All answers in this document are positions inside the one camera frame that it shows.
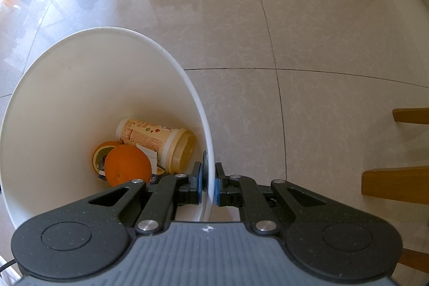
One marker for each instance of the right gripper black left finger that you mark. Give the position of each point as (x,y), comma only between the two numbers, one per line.
(149,210)

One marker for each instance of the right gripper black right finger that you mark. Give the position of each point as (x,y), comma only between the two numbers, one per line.
(264,209)

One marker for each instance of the orange fruit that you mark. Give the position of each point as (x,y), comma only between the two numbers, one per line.
(125,163)

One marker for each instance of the yellow drink cup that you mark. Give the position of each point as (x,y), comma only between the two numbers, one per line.
(174,146)

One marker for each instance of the white plastic bucket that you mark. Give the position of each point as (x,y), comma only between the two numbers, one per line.
(72,99)

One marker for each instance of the blue white milk carton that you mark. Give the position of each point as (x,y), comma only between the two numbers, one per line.
(152,156)

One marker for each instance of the wooden chair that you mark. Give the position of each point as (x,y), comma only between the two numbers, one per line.
(404,184)

